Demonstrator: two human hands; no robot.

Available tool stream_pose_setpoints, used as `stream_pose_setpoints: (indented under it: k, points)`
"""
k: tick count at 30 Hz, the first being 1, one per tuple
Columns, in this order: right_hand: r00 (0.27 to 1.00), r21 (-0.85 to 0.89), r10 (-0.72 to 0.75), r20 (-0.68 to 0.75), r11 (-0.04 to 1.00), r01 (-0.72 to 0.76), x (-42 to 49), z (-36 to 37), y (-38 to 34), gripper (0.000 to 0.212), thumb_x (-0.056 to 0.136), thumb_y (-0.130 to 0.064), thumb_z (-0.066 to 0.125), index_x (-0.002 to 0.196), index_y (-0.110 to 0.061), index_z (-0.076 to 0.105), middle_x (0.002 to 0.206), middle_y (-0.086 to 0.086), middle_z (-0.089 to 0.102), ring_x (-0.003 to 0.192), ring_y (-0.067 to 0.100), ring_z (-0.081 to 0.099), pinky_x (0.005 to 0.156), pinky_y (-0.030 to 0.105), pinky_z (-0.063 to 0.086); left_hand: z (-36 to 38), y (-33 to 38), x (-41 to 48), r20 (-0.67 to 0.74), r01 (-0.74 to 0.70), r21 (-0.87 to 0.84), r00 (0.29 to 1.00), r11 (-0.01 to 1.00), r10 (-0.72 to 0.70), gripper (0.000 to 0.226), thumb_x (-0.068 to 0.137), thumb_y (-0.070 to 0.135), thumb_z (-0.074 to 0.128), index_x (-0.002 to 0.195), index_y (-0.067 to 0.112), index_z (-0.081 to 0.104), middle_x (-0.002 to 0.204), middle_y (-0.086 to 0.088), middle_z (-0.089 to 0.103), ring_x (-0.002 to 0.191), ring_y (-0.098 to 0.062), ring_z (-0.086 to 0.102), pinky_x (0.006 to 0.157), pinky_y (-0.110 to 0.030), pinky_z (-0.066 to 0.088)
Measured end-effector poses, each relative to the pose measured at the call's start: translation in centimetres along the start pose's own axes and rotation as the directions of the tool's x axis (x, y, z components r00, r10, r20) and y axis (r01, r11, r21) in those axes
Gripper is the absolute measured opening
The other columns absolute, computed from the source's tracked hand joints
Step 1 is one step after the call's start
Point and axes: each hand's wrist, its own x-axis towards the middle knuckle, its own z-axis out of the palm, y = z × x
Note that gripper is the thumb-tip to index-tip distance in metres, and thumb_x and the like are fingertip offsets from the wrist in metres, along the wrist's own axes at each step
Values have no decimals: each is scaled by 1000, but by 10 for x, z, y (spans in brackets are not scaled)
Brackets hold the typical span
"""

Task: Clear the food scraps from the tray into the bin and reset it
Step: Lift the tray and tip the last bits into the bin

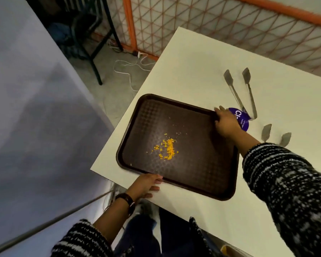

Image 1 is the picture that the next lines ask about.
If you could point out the orange lattice screen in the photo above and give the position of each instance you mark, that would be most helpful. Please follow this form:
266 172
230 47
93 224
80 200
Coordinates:
224 26

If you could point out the person's left forearm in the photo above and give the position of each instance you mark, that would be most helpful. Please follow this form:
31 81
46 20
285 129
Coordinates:
96 232

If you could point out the person's right forearm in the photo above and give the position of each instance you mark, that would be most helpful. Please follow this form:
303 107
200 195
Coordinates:
286 190

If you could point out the person's left hand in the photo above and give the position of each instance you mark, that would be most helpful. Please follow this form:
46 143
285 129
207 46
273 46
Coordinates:
143 185

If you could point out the person's dark trousers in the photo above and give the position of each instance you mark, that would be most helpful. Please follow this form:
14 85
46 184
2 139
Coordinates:
160 235

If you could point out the person's right hand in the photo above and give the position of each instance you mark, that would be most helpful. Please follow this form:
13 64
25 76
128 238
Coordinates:
227 123

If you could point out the person's right fingers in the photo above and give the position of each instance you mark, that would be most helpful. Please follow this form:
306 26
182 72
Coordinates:
219 111

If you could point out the grey metal pole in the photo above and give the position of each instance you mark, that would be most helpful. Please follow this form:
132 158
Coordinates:
50 222

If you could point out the brown plastic tray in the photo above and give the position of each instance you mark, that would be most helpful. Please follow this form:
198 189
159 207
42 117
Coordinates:
176 147

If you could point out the yellow food crumbs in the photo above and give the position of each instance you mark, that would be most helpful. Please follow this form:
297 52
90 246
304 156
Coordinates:
167 149

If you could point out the purple round packet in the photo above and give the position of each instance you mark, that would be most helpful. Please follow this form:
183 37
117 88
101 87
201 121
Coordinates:
240 119

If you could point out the silver metal tongs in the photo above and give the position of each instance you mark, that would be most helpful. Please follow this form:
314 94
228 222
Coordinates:
275 136
240 93

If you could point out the person's left middle finger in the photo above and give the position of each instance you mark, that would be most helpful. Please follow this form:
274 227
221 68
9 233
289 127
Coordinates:
153 188

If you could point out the dark wristwatch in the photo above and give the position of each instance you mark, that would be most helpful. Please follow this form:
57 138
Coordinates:
127 200

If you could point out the black metal chair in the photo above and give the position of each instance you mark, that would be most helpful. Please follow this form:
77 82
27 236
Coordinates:
88 26

